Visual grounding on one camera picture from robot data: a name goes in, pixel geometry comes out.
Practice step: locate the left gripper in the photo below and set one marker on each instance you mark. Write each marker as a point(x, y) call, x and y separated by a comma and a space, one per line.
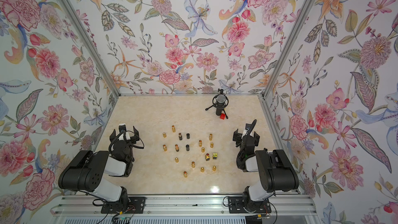
point(133, 140)

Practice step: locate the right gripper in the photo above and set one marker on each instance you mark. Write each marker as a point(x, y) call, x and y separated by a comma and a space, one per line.
point(238, 136)

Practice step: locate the square gold lipstick cap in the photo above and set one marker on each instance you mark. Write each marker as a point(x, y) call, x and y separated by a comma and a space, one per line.
point(214, 156)

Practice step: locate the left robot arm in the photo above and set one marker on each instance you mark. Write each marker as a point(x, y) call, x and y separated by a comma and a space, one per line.
point(85, 173)

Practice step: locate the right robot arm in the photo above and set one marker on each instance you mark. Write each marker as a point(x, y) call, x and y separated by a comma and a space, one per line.
point(276, 173)

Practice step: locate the black microphone on tripod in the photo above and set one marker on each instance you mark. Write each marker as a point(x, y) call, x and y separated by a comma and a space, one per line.
point(220, 102)

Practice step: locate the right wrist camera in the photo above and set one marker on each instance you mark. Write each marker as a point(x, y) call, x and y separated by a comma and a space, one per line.
point(248, 129)

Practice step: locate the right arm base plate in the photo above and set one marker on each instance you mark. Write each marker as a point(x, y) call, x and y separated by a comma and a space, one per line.
point(241, 205)

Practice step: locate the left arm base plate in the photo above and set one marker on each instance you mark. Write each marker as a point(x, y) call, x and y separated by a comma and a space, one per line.
point(122, 204)

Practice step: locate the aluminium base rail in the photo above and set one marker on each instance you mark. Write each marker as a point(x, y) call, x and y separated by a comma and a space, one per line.
point(188, 209)

